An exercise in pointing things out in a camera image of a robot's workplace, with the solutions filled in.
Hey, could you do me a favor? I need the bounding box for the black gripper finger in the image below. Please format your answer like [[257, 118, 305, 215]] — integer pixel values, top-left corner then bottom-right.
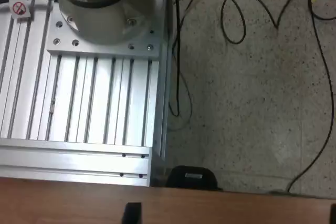
[[329, 202, 336, 224], [122, 202, 142, 224]]

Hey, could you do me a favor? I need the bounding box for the black floor box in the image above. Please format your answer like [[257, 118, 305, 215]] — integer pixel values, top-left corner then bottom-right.
[[166, 165, 223, 191]]

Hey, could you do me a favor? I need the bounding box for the aluminium extrusion robot stand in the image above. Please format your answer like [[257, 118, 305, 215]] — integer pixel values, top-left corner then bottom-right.
[[0, 0, 174, 187]]

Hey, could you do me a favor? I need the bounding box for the white warning label tag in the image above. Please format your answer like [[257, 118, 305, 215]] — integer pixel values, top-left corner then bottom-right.
[[12, 0, 32, 20]]

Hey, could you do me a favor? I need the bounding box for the thin black floor cable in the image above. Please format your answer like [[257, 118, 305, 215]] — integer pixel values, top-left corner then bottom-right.
[[286, 0, 336, 193]]

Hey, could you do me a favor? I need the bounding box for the thick black hanging cable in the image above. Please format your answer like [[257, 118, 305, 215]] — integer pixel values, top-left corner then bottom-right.
[[167, 0, 184, 117]]

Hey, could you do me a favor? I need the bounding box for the thin black looping cable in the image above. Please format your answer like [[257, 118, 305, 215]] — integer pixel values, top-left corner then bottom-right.
[[178, 0, 336, 45]]

